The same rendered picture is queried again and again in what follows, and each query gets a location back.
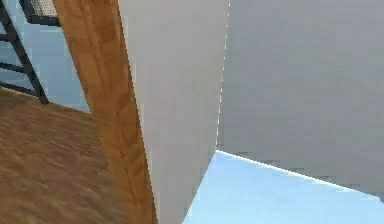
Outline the black metal shelf rack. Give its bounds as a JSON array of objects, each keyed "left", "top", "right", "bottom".
[{"left": 0, "top": 0, "right": 62, "bottom": 106}]

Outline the brown wooden door frame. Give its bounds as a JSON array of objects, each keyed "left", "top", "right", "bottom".
[{"left": 52, "top": 0, "right": 159, "bottom": 224}]

